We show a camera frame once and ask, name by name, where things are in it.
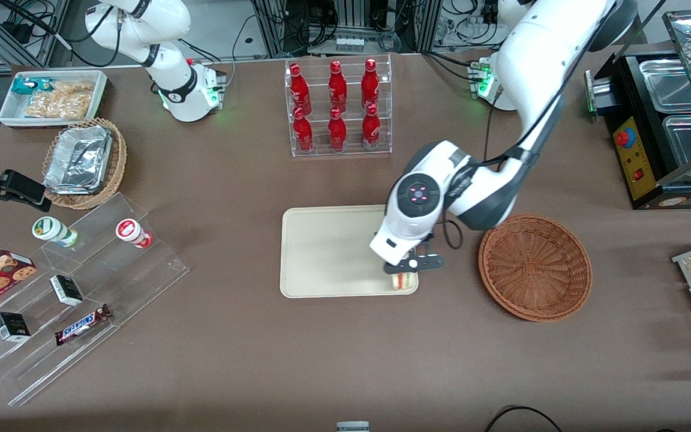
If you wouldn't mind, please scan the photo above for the clear acrylic bottle rack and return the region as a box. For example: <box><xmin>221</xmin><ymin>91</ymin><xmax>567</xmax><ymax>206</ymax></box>
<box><xmin>284</xmin><ymin>53</ymin><xmax>393</xmax><ymax>158</ymax></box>

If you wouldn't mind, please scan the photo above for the beige plastic serving tray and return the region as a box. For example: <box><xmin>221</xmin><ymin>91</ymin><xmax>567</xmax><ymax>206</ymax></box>
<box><xmin>280</xmin><ymin>204</ymin><xmax>419</xmax><ymax>299</ymax></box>

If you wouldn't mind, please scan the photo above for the red cola bottle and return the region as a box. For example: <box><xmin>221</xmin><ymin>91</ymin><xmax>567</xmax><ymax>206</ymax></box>
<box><xmin>328</xmin><ymin>107</ymin><xmax>347</xmax><ymax>152</ymax></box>
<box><xmin>362</xmin><ymin>104</ymin><xmax>381</xmax><ymax>151</ymax></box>
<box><xmin>289</xmin><ymin>63</ymin><xmax>312</xmax><ymax>115</ymax></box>
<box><xmin>293</xmin><ymin>107</ymin><xmax>314</xmax><ymax>153</ymax></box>
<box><xmin>328</xmin><ymin>60</ymin><xmax>348</xmax><ymax>112</ymax></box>
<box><xmin>361</xmin><ymin>58</ymin><xmax>380</xmax><ymax>111</ymax></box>

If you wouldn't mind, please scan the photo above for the clear bag of crackers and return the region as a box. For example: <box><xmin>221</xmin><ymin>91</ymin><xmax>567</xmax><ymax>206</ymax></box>
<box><xmin>24</xmin><ymin>80</ymin><xmax>95</xmax><ymax>119</ymax></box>

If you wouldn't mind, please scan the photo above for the black food warmer appliance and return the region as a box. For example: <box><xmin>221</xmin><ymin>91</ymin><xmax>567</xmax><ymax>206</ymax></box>
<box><xmin>584</xmin><ymin>8</ymin><xmax>691</xmax><ymax>210</ymax></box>

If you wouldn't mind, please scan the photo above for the teal snack packet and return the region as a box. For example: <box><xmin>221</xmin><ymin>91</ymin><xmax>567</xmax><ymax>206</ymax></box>
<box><xmin>11</xmin><ymin>77</ymin><xmax>53</xmax><ymax>96</ymax></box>

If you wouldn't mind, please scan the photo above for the round brown wicker basket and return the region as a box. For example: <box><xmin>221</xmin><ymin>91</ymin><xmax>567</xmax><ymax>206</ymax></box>
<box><xmin>478</xmin><ymin>214</ymin><xmax>593</xmax><ymax>323</ymax></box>

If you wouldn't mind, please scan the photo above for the green lidded yogurt cup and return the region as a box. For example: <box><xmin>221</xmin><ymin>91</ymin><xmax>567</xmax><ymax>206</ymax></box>
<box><xmin>32</xmin><ymin>216</ymin><xmax>79</xmax><ymax>248</ymax></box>

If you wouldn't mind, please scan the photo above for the stack of foil trays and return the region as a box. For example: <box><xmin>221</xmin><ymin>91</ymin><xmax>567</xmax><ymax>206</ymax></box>
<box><xmin>43</xmin><ymin>125</ymin><xmax>113</xmax><ymax>196</ymax></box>

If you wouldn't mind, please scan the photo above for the white rectangular snack bin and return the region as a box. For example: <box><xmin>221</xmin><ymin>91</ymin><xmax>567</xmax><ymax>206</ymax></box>
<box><xmin>0</xmin><ymin>70</ymin><xmax>109</xmax><ymax>129</ymax></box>

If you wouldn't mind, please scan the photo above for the red lidded yogurt cup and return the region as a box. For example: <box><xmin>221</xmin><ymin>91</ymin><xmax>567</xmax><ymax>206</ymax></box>
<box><xmin>115</xmin><ymin>218</ymin><xmax>154</xmax><ymax>249</ymax></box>

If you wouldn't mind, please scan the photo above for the oval wicker basket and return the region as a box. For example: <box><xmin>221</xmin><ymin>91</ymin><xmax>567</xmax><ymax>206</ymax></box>
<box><xmin>42</xmin><ymin>118</ymin><xmax>128</xmax><ymax>210</ymax></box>

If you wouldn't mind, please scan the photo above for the clear acrylic tiered stand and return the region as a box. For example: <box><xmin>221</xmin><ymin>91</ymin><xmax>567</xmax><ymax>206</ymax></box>
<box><xmin>0</xmin><ymin>192</ymin><xmax>191</xmax><ymax>407</ymax></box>

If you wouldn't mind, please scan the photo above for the small black white box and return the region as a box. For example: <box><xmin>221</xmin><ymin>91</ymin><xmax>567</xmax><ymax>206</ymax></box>
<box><xmin>49</xmin><ymin>274</ymin><xmax>84</xmax><ymax>307</ymax></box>
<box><xmin>0</xmin><ymin>311</ymin><xmax>32</xmax><ymax>343</ymax></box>

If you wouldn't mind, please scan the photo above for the black cable loop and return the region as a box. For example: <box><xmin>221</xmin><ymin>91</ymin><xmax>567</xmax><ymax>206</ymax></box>
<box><xmin>484</xmin><ymin>406</ymin><xmax>564</xmax><ymax>432</ymax></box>

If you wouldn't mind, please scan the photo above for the snickers chocolate bar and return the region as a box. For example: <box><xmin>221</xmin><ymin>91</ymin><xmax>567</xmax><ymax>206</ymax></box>
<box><xmin>54</xmin><ymin>304</ymin><xmax>113</xmax><ymax>346</ymax></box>

